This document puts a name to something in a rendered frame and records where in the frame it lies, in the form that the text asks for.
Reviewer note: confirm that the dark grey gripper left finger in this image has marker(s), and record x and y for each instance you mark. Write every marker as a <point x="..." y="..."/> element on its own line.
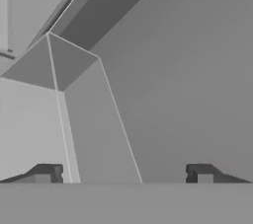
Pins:
<point x="46" y="169"/>

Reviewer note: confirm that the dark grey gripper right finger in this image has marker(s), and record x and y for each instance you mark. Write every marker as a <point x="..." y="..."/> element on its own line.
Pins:
<point x="201" y="169"/>

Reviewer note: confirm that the grey fridge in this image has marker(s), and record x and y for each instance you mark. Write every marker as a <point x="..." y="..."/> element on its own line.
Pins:
<point x="99" y="135"/>

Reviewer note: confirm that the pale grey cupboard panel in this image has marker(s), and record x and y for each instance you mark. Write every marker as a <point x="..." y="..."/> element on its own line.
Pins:
<point x="4" y="11"/>

